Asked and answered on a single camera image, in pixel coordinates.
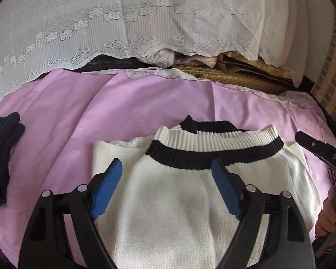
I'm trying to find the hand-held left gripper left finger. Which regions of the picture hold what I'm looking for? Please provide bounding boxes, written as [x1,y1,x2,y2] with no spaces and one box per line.
[18,158,123,269]

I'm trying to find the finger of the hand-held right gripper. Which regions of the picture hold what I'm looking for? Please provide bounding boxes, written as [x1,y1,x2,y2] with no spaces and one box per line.
[295,131,336,176]

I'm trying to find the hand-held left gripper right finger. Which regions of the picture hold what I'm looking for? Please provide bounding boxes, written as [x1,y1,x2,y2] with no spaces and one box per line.
[211,158,315,269]

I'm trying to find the white knit sweater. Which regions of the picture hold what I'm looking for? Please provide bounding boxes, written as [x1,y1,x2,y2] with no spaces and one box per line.
[93,115,324,269]

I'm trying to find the person's right hand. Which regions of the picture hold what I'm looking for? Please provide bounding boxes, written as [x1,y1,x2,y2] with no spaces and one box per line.
[315,188,336,237]

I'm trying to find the purple bedsheet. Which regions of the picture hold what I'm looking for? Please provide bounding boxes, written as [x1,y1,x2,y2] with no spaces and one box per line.
[0,69,336,269]

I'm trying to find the brown cardboard sheets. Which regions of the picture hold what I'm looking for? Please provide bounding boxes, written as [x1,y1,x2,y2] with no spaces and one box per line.
[218,51,293,77]

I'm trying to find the black glove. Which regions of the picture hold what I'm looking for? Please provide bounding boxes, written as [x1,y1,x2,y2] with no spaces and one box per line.
[0,112,26,212]

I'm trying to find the dark cloth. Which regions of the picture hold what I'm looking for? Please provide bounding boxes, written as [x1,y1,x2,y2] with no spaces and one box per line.
[81,55,146,73]

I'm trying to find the pink patterned cloth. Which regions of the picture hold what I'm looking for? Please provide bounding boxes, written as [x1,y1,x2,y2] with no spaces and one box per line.
[174,55,218,68]

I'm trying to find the pale lilac cloth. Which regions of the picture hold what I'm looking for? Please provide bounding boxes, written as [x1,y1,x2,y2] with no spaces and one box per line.
[145,49,176,68]

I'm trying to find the white lace cover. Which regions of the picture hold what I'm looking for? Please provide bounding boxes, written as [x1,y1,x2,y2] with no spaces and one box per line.
[0,0,336,110]

